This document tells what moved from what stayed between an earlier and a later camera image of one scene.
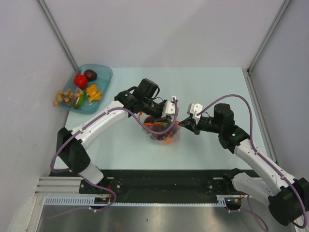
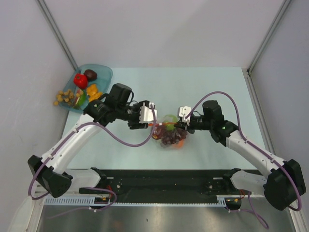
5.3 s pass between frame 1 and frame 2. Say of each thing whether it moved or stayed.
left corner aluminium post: stayed
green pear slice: stayed
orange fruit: moved
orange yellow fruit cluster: stayed
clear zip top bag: moved
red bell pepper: stayed
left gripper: moved
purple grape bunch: moved
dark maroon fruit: stayed
